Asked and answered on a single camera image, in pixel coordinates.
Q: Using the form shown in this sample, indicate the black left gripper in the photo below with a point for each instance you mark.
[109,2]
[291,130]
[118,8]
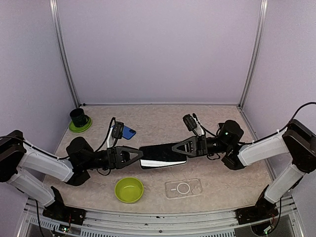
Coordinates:
[114,157]

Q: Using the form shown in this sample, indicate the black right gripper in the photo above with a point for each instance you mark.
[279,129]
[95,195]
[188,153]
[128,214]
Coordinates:
[200,149]

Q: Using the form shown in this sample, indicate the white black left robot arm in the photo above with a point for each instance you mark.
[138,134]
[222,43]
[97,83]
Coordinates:
[17,156]

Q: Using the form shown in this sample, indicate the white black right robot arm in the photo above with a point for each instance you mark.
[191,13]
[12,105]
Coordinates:
[295,139]

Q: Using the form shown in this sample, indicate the green bowl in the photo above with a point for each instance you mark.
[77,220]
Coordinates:
[129,190]

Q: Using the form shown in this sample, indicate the blue smartphone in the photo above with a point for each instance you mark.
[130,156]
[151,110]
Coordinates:
[128,133]

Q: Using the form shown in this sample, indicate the dark green mug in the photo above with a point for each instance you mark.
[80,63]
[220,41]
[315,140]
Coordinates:
[78,117]

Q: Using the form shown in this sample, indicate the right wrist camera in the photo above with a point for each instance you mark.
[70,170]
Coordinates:
[193,125]

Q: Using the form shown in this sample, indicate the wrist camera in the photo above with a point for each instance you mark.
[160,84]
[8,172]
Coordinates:
[193,125]
[116,133]

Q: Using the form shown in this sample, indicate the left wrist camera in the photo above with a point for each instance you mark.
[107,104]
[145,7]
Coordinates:
[116,133]

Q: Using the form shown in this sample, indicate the front aluminium rail base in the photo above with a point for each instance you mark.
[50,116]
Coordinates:
[221,223]

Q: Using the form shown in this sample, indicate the right aluminium frame post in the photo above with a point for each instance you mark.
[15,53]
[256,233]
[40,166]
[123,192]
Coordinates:
[255,52]

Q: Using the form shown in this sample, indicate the aluminium frame post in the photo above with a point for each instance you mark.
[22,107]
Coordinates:
[255,52]
[62,51]

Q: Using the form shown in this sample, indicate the left aluminium frame post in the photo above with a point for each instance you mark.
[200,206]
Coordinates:
[62,51]

